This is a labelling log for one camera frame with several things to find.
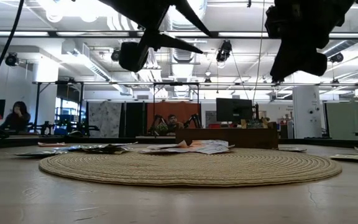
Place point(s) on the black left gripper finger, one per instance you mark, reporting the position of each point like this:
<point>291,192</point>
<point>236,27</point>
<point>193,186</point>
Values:
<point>191,15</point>
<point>172,43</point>

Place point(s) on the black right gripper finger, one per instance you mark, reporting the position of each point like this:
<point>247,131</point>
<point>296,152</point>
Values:
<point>281,67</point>
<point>294,63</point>

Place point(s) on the green tea packet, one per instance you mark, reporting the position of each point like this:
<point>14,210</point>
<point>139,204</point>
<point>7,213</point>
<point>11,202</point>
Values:
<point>42,153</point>
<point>253,124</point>
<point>121,145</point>
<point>107,150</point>

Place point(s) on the white orange Tazo tea packet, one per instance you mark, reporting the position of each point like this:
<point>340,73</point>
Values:
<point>213,150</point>
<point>160,149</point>
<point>216,143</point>
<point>182,144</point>

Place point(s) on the brown wooden tea organizer box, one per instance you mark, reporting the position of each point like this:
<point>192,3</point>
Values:
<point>228,138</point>

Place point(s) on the black ceiling spotlight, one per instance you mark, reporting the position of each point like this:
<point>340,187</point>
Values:
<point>337,57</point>
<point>115,55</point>
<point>11,59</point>

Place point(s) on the white pillar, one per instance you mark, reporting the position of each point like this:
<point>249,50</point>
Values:
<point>306,112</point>

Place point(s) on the black computer monitor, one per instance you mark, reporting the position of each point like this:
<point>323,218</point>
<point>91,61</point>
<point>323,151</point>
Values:
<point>234,110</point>

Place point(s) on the pale green partition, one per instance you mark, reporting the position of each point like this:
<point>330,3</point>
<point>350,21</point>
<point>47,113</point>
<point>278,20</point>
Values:
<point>350,119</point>

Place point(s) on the person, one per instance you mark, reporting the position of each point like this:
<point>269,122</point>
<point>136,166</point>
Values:
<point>173,124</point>
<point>16,119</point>

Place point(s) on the black curtain partition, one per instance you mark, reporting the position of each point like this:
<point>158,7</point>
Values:
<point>134,119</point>

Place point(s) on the red box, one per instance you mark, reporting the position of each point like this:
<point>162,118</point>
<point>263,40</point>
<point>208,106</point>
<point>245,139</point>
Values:
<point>216,126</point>

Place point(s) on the grey marbled partition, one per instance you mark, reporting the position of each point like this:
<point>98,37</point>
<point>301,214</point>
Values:
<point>104,118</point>

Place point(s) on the round woven straw placemat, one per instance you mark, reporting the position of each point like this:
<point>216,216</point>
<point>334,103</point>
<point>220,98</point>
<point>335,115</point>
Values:
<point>191,171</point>

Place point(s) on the silver round ventilation duct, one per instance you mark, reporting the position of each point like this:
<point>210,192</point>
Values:
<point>183,57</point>

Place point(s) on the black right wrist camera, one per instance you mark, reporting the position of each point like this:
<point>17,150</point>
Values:
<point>314,63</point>

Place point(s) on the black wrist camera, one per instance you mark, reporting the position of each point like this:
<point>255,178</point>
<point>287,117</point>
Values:
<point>314,63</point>
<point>134,57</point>

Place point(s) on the black background rig frame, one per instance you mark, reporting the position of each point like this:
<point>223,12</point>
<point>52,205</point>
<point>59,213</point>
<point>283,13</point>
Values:
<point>37,105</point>
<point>176,83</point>

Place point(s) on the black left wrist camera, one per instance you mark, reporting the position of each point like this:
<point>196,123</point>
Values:
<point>134,57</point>

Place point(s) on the black overhead camera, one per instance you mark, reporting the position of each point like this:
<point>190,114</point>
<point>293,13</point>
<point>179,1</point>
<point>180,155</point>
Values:
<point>224,51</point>

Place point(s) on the orange partition wall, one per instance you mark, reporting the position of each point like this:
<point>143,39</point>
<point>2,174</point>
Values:
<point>179,109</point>

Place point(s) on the white rectangular air duct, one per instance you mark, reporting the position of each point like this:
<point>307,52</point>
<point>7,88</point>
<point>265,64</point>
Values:
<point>98,68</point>

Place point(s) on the black aluminium table frame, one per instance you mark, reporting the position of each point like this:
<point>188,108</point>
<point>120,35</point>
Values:
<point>104,140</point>

